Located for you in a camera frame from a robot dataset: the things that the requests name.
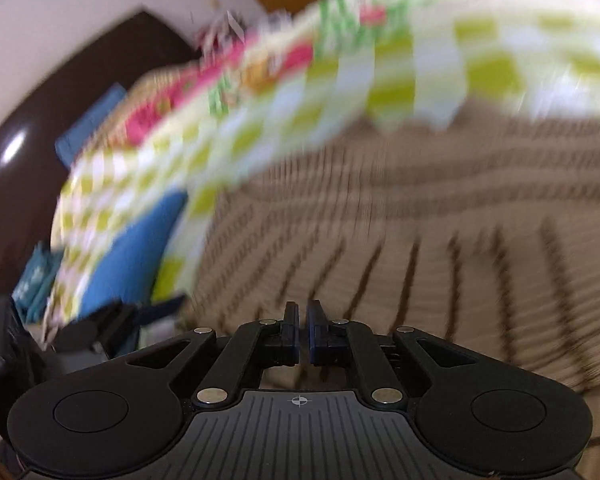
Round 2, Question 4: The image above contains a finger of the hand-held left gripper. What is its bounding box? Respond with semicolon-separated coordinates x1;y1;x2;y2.
45;295;188;361

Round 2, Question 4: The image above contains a blue knit sweater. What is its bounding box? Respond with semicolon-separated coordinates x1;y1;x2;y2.
77;190;188;318

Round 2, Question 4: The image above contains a blue cushion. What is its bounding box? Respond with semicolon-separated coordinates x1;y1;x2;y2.
55;85;128;166

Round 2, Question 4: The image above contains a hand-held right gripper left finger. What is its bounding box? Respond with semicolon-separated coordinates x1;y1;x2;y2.
127;301;301;406

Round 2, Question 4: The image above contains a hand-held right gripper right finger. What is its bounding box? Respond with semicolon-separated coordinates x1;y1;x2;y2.
307;300;473;406

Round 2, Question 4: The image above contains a teal patterned cushion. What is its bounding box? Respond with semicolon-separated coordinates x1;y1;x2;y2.
12;242;63;323

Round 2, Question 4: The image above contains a checked cartoon print quilt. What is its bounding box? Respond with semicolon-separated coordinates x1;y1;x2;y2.
45;0;600;331

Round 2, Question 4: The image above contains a dark wooden headboard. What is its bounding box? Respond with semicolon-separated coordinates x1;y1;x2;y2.
0;7;201;296

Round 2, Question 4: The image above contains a brown striped knit sweater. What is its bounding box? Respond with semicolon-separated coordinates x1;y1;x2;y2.
187;95;600;480

